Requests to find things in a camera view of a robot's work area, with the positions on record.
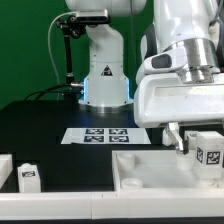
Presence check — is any white square table top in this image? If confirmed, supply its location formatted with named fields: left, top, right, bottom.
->
left=112, top=150, right=224, bottom=191

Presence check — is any black camera stand with cable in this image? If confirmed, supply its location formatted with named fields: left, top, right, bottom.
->
left=26, top=12, right=86, bottom=100

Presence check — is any grey camera on stand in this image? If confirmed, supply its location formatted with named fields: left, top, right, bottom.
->
left=76, top=9, right=110, bottom=24

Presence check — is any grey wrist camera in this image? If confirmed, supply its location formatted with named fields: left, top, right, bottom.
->
left=138, top=47, right=188, bottom=75

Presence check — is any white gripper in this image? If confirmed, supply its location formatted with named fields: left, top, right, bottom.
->
left=134, top=68, right=224, bottom=155

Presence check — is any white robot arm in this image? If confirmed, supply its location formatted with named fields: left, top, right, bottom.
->
left=65, top=0, right=224, bottom=128

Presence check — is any white U-shaped fence frame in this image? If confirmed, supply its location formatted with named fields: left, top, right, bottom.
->
left=0, top=152, right=224, bottom=222

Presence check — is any white sheet with fiducial tags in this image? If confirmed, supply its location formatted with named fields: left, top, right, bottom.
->
left=61, top=128, right=151, bottom=144

